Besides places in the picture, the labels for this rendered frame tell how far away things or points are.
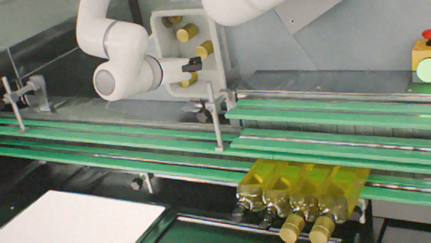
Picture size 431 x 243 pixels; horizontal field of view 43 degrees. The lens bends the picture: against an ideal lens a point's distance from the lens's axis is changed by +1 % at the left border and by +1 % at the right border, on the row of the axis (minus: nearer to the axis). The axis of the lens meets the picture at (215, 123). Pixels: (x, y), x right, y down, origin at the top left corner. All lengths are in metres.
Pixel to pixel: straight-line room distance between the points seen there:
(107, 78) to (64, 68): 1.00
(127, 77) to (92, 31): 0.11
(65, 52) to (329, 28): 1.09
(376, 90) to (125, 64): 0.51
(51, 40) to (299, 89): 1.05
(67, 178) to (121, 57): 0.80
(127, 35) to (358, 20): 0.51
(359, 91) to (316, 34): 0.19
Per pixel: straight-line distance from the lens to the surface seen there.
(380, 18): 1.22
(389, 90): 1.16
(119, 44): 1.01
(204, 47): 1.33
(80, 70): 2.09
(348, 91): 1.17
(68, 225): 1.46
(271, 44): 1.32
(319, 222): 1.01
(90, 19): 1.08
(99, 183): 1.67
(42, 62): 1.97
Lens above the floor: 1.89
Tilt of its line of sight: 50 degrees down
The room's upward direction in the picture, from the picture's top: 136 degrees counter-clockwise
